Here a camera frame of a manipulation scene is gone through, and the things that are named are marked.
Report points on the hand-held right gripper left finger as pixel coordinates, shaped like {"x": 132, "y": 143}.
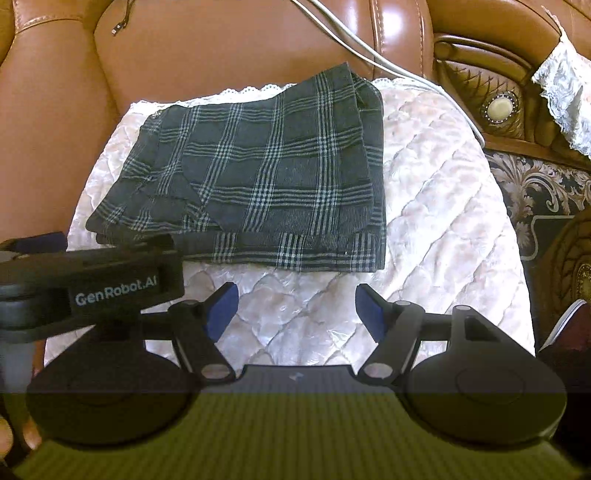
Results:
{"x": 221, "y": 314}

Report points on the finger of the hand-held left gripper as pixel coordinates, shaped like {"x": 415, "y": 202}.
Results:
{"x": 46, "y": 242}

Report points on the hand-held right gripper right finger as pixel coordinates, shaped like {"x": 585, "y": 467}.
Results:
{"x": 369, "y": 314}

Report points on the dark plaid pants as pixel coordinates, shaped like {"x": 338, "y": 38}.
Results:
{"x": 258, "y": 175}

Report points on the pale quilted seat cover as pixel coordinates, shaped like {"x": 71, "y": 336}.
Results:
{"x": 438, "y": 207}

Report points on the dark red object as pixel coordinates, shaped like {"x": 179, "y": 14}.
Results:
{"x": 572, "y": 332}

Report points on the carved wooden furniture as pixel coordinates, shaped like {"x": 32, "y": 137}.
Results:
{"x": 572, "y": 258}

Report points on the brown leather sofa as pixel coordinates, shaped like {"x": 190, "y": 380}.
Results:
{"x": 207, "y": 46}

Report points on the white lace cloth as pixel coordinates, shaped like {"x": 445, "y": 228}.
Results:
{"x": 565, "y": 87}

